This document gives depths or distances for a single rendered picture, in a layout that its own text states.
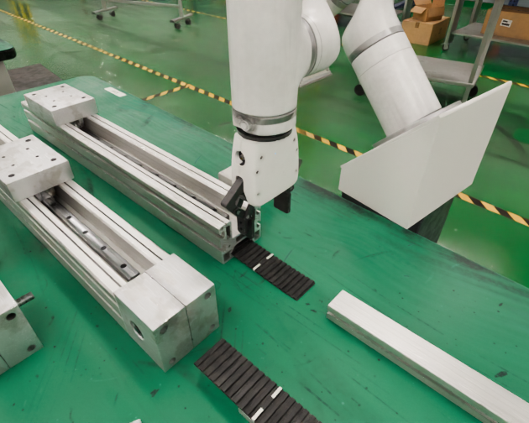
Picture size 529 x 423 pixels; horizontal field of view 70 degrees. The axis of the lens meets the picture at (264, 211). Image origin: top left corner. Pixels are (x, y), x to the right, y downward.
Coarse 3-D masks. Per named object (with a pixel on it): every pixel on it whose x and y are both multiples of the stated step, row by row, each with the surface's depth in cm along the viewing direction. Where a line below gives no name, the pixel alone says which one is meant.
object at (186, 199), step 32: (32, 128) 109; (64, 128) 91; (96, 128) 96; (96, 160) 86; (128, 160) 79; (160, 160) 81; (128, 192) 81; (160, 192) 71; (192, 192) 77; (224, 192) 70; (192, 224) 68; (224, 224) 63; (256, 224) 70; (224, 256) 68
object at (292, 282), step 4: (296, 272) 65; (300, 272) 65; (292, 276) 65; (296, 276) 65; (300, 276) 65; (304, 276) 65; (288, 280) 64; (292, 280) 64; (296, 280) 64; (300, 280) 64; (284, 284) 63; (288, 284) 64; (292, 284) 63; (296, 284) 64; (280, 288) 63; (284, 288) 63; (288, 288) 63; (292, 288) 63; (284, 292) 62; (288, 292) 62
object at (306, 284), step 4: (304, 280) 64; (308, 280) 64; (312, 280) 64; (300, 284) 63; (304, 284) 64; (308, 284) 63; (312, 284) 64; (296, 288) 63; (300, 288) 63; (304, 288) 63; (308, 288) 63; (292, 292) 62; (296, 292) 62; (300, 292) 62; (304, 292) 62; (292, 296) 62; (296, 296) 61; (300, 296) 62; (296, 300) 61
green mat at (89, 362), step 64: (128, 128) 110; (192, 128) 110; (320, 192) 85; (0, 256) 69; (192, 256) 69; (320, 256) 69; (384, 256) 69; (448, 256) 69; (64, 320) 58; (256, 320) 58; (320, 320) 58; (448, 320) 58; (512, 320) 58; (0, 384) 50; (64, 384) 50; (128, 384) 50; (192, 384) 50; (320, 384) 50; (384, 384) 50; (512, 384) 50
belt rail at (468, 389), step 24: (336, 312) 56; (360, 312) 56; (360, 336) 55; (384, 336) 53; (408, 336) 53; (408, 360) 50; (432, 360) 50; (456, 360) 50; (432, 384) 49; (456, 384) 47; (480, 384) 47; (480, 408) 46; (504, 408) 45; (528, 408) 45
